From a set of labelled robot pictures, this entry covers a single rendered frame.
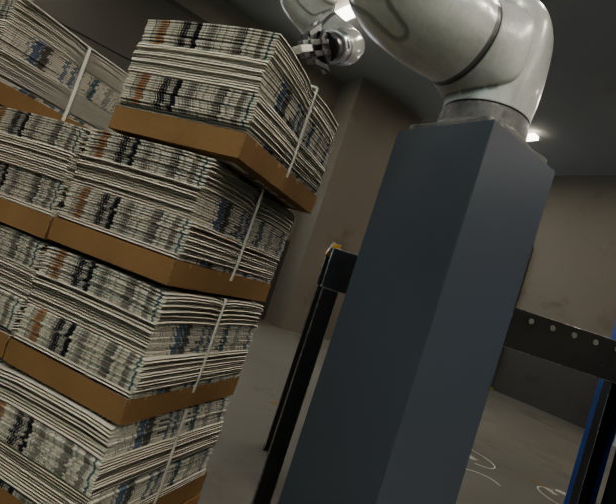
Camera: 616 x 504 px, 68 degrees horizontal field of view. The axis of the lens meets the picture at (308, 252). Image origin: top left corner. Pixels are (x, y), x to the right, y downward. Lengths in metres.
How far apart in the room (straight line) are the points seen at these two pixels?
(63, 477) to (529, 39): 1.03
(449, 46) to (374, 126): 5.61
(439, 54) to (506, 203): 0.26
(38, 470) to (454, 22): 0.97
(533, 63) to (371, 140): 5.51
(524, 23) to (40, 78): 1.01
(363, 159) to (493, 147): 5.51
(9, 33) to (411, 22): 0.84
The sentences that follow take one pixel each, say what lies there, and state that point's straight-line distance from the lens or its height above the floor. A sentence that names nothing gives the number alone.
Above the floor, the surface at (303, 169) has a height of 0.91.
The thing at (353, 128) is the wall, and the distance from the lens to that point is 6.15.
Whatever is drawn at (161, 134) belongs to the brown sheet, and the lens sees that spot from 0.86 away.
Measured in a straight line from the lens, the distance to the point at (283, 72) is 0.86.
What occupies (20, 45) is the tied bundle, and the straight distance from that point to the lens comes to 1.25.
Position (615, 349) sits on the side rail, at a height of 0.77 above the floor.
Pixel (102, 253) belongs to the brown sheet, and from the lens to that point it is 0.86.
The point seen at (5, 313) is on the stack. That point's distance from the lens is 1.01.
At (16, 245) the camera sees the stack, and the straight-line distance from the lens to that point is 1.03.
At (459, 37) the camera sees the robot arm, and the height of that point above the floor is 1.10.
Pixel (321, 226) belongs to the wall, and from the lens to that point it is 5.84.
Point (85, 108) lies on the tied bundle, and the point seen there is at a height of 0.92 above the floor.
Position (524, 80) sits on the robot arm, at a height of 1.11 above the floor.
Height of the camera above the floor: 0.69
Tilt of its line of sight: 3 degrees up
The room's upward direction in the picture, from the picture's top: 18 degrees clockwise
